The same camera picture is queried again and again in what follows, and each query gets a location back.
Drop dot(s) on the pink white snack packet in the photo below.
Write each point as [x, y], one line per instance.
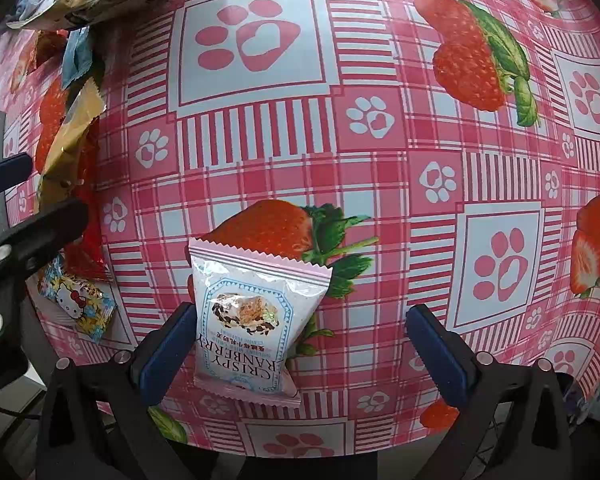
[245, 310]

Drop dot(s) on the gold snack packet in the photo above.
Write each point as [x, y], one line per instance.
[67, 145]

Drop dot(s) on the pink strawberry print tablecloth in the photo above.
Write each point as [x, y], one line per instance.
[380, 160]

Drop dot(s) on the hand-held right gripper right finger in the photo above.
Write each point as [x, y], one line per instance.
[437, 355]

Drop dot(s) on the light blue snack packet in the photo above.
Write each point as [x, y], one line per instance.
[77, 57]

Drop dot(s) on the red snack packet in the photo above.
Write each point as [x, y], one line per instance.
[87, 255]

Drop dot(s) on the cartoon cat candy packet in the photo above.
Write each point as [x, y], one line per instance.
[75, 300]

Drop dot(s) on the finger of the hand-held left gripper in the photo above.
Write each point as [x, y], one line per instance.
[5, 169]
[45, 227]

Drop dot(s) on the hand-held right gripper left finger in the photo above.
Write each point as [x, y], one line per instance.
[172, 355]

